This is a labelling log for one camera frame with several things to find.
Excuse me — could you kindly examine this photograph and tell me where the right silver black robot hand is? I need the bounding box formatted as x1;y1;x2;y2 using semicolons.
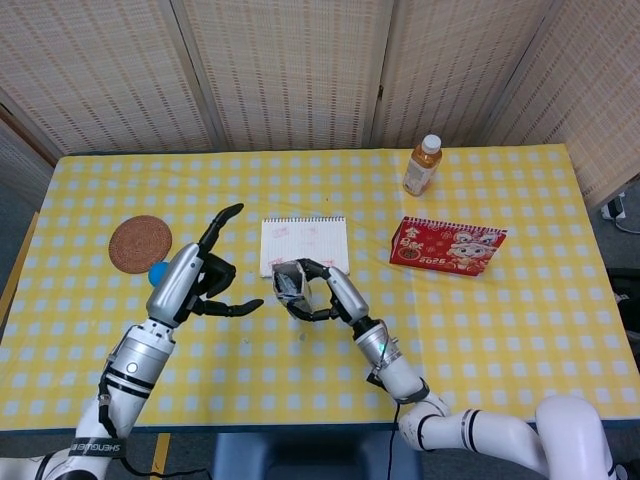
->
285;258;371;329

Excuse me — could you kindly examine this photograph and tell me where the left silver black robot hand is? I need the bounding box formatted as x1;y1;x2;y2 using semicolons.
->
144;202;265;329

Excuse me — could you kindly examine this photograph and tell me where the blue white small box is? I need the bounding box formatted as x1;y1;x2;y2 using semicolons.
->
271;259;314;311

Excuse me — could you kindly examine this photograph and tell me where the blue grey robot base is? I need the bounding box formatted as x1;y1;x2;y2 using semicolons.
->
212;430;424;480

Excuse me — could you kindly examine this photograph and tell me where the blue ball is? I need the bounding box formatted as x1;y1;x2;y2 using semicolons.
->
147;261;169;289

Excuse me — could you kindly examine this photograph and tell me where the round woven brown coaster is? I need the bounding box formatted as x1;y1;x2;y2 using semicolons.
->
108;214;174;275

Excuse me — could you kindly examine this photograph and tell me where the white spiral notebook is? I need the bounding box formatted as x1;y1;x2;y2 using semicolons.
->
259;216;351;279

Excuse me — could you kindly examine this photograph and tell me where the yellow white checked tablecloth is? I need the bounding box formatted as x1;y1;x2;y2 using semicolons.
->
0;144;640;431

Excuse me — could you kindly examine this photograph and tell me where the red 2026 desk calendar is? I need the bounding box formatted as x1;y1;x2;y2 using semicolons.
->
388;215;509;278

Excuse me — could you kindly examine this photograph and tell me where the orange drink bottle white cap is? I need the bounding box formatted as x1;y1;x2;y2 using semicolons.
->
402;133;445;198

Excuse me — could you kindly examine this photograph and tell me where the woven bamboo folding screen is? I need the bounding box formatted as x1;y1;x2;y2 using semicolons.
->
0;0;640;209

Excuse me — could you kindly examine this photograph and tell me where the black bag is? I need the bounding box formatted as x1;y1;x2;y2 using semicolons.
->
606;268;640;346

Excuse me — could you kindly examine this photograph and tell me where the white power strip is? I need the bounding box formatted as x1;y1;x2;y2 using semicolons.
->
601;192;629;221

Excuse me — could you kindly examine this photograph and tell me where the black cable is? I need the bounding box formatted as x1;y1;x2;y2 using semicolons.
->
387;402;402;480

